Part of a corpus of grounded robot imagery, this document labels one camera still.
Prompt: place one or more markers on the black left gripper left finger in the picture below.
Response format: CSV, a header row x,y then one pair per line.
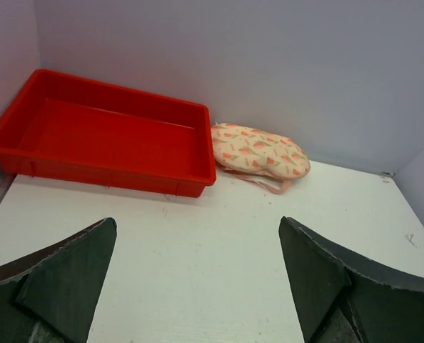
x,y
51,295

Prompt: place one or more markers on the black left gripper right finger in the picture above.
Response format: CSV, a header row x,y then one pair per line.
x,y
342,296

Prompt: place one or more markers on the floral mesh laundry bag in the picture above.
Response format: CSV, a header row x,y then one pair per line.
x,y
270,161

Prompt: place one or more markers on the red plastic tray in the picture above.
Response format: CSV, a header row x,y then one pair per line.
x,y
61,126

